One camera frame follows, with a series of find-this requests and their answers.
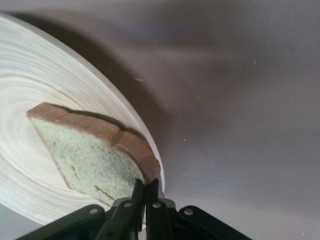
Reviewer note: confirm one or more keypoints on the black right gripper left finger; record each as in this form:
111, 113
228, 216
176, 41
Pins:
120, 220

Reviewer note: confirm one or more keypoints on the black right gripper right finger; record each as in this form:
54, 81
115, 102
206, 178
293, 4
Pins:
160, 222

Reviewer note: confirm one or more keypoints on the brown bread slice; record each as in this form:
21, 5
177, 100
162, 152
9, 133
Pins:
87, 152

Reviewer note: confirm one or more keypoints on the round wooden plate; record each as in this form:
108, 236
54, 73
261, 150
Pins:
37, 75

